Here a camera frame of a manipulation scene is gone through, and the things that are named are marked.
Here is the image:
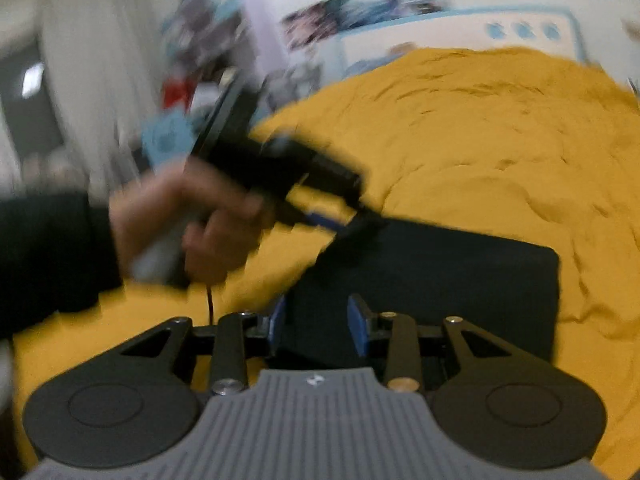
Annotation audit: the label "yellow quilted bed blanket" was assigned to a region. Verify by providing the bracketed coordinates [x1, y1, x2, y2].
[10, 46, 640, 480]

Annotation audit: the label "white curtain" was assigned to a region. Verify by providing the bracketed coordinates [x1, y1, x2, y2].
[40, 0, 167, 196]

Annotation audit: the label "white and blue shelf unit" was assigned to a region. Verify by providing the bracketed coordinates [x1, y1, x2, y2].
[160, 0, 252, 82]

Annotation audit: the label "white and blue headboard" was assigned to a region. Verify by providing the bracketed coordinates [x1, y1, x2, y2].
[340, 7, 587, 79]

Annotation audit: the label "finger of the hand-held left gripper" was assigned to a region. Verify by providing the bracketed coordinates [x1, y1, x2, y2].
[295, 205, 392, 242]

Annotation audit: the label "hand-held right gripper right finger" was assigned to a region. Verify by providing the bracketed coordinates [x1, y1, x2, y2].
[348, 293, 521, 392]

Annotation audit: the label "person's left forearm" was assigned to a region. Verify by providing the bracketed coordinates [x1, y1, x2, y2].
[0, 189, 124, 337]

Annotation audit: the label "person's left hand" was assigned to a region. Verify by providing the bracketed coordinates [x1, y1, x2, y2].
[110, 162, 277, 285]

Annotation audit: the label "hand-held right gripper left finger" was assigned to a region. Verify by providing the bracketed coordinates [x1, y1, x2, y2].
[120, 294, 287, 396]

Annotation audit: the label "red bag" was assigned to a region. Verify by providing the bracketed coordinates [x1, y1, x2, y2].
[162, 77, 197, 111]

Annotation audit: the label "black pants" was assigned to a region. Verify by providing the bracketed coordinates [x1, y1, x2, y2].
[276, 216, 562, 363]

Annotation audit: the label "blue smiley face chair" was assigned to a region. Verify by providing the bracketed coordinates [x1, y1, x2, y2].
[142, 110, 197, 167]

